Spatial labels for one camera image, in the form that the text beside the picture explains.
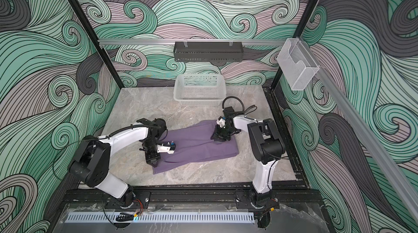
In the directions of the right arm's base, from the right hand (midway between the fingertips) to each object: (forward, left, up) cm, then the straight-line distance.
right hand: (212, 139), depth 93 cm
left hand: (-13, +31, +4) cm, 34 cm away
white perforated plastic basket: (+40, +8, +1) cm, 40 cm away
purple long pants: (-4, +10, +4) cm, 11 cm away
